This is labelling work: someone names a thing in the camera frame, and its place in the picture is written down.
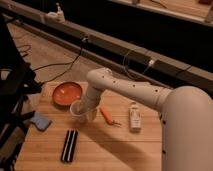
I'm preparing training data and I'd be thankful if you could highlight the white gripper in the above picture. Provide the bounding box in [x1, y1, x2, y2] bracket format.
[76, 87, 101, 121]

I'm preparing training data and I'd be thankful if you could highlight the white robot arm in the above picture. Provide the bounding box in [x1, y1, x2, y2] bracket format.
[80, 68, 213, 171]

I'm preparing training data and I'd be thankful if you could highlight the orange plate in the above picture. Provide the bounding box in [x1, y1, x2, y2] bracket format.
[52, 82, 82, 106]

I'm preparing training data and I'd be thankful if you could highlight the black striped bar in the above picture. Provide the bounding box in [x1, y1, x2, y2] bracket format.
[61, 130, 78, 163]

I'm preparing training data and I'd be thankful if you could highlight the blue cloth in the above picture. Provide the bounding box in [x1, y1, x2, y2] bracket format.
[30, 113, 52, 131]

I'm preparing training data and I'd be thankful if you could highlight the white bottle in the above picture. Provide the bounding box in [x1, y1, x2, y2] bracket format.
[129, 102, 141, 132]

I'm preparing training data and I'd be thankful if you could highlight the black equipment stand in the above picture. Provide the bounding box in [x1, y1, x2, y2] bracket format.
[0, 13, 44, 171]

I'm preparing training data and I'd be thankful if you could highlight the white object on ledge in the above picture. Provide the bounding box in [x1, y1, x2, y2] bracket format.
[46, 3, 65, 22]

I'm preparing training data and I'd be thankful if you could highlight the orange handled tool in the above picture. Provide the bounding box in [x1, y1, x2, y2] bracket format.
[99, 107, 118, 125]

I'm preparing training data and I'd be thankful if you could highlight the black floor cable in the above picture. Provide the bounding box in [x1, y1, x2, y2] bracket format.
[16, 37, 90, 84]

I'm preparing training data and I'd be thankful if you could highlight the long black rail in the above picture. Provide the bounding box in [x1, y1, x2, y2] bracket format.
[0, 0, 213, 95]

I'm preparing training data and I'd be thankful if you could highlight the white wall cable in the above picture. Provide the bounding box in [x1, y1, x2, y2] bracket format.
[121, 48, 156, 81]

